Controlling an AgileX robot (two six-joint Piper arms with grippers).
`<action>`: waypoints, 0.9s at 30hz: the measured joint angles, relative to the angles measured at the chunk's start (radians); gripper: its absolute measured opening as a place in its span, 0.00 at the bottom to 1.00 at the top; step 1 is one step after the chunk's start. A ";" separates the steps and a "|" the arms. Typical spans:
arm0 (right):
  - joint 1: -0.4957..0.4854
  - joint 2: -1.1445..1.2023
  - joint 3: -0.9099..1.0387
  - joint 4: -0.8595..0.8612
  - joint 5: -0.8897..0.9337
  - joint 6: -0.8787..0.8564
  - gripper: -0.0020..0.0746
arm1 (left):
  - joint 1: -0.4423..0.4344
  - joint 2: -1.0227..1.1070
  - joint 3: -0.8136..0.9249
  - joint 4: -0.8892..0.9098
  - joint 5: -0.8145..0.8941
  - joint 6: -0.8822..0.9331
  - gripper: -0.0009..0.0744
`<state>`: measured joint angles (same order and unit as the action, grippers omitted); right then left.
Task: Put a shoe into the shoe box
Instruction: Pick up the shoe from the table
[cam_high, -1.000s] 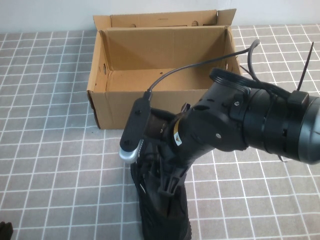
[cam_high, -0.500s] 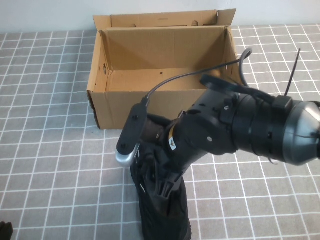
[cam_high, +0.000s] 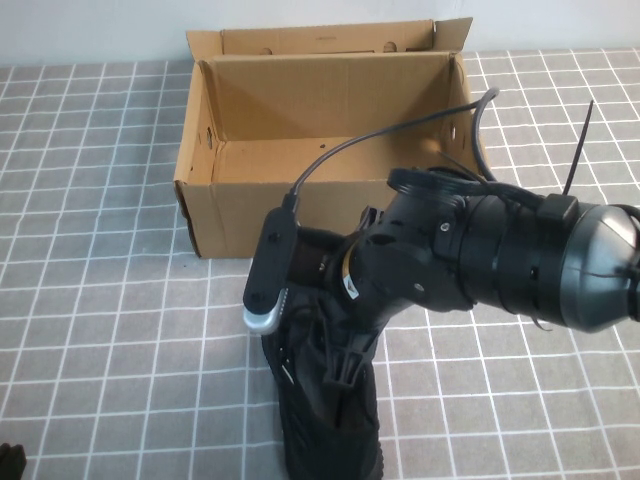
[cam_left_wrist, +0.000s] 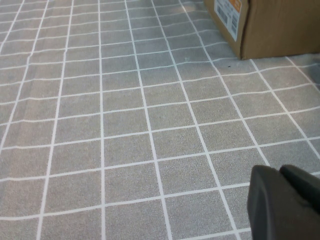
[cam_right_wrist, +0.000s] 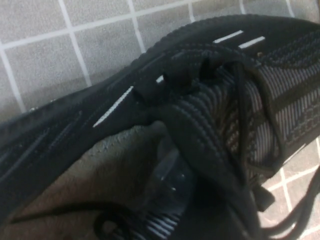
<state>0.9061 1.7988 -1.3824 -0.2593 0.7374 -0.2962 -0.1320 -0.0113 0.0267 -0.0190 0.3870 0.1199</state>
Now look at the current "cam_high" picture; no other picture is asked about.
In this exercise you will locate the grey white-grid tablecloth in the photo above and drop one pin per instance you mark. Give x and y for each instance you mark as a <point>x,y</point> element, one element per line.
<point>500,400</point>

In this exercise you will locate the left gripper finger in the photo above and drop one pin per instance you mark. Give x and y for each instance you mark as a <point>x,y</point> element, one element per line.
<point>19,465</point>
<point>4,465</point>

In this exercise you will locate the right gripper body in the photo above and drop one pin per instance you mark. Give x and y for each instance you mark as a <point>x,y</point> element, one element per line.
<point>405,260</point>

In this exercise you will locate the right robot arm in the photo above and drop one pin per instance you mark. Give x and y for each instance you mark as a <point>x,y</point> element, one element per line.
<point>590,265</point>

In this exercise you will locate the black knit sneaker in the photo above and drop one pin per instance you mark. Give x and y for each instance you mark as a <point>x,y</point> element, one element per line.
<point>310,440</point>

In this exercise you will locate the brown cardboard shoe box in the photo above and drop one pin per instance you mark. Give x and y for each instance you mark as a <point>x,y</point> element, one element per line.
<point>240,220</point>

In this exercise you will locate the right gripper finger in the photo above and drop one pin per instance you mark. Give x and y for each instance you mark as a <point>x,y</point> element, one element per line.
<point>347,362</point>

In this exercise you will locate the black zip tie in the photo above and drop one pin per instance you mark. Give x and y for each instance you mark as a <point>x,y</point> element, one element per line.
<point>579,145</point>

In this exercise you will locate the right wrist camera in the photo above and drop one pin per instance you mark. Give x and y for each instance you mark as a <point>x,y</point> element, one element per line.
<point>270,270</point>

